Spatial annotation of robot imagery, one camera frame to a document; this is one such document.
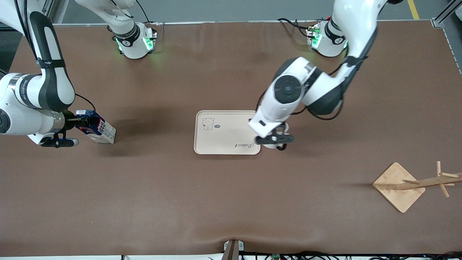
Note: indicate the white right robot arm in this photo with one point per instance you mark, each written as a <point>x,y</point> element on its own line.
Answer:
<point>54,79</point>

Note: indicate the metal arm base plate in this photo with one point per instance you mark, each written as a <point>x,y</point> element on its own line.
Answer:
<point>151,34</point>
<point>312,34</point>

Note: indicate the small green circuit board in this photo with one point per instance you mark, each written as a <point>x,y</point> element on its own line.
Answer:
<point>276,256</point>

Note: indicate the wooden mug tree stand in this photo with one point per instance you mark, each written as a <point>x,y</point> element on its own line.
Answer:
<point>393,187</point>

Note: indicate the aluminium frame profile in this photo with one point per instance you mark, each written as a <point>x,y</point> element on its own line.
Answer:
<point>438,22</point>
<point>50,11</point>

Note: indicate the beige tray with bear print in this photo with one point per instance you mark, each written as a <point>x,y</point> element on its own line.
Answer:
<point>223,133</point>

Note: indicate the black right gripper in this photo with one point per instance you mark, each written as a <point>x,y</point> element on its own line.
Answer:
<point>69,120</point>

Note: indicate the blue milk carton green cap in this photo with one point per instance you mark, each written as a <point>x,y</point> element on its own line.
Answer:
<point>101,131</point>

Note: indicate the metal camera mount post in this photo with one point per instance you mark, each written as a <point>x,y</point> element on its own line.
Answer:
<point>232,251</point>

